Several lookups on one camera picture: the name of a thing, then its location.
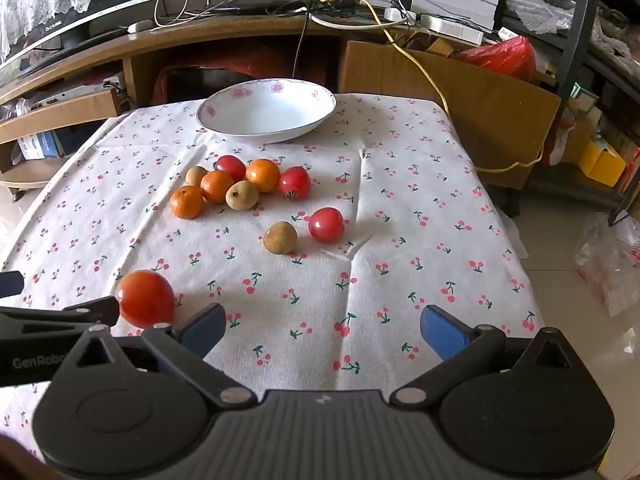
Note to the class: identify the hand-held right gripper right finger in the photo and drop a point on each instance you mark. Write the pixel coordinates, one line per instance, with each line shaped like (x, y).
(442, 332)

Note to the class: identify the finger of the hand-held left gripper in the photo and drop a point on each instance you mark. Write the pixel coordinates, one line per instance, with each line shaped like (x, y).
(60, 316)
(10, 283)

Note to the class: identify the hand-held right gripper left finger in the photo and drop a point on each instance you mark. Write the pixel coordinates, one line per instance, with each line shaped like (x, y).
(202, 332)

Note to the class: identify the large red tomato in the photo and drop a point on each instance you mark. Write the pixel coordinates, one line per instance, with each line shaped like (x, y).
(145, 297)

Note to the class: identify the brown longan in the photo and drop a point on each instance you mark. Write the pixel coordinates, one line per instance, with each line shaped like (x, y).
(280, 237)
(196, 176)
(242, 195)

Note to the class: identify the small orange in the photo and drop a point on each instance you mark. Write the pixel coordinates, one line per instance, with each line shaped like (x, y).
(217, 186)
(263, 175)
(186, 202)

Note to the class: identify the small red tomato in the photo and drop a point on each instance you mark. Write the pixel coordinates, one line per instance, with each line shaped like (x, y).
(326, 225)
(230, 164)
(295, 182)

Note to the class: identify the white floral plate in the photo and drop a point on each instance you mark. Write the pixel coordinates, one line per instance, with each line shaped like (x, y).
(266, 110)

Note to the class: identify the cherry print tablecloth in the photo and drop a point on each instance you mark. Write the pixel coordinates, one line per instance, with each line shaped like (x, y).
(320, 280)

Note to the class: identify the blue box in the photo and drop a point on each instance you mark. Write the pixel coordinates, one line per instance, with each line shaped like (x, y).
(47, 143)

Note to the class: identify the wooden keyboard tray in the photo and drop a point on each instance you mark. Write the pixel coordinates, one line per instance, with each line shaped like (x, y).
(50, 120)

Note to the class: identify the clear plastic bag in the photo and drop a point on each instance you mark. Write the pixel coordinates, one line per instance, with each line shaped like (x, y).
(610, 265)

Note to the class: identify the silver set-top box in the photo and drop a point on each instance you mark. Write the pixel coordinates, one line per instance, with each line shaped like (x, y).
(75, 95)

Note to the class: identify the brown cardboard box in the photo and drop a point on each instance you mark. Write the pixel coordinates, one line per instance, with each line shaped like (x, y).
(475, 105)

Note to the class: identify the small yellow box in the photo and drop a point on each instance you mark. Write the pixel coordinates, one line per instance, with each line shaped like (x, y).
(600, 162)

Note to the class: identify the dark red cloth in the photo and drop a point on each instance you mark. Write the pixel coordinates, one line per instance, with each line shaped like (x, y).
(240, 67)

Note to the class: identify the red plastic bag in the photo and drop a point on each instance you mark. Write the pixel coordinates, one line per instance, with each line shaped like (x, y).
(505, 57)

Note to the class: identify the curved wooden desk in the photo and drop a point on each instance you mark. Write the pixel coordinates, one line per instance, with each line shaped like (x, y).
(225, 35)

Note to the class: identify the white router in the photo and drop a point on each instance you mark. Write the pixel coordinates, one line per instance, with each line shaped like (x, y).
(450, 27)

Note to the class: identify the white power strip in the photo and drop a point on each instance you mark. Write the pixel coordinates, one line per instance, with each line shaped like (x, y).
(397, 14)

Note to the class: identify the dark metal shelf rack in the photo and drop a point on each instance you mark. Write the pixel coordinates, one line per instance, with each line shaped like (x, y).
(575, 20)

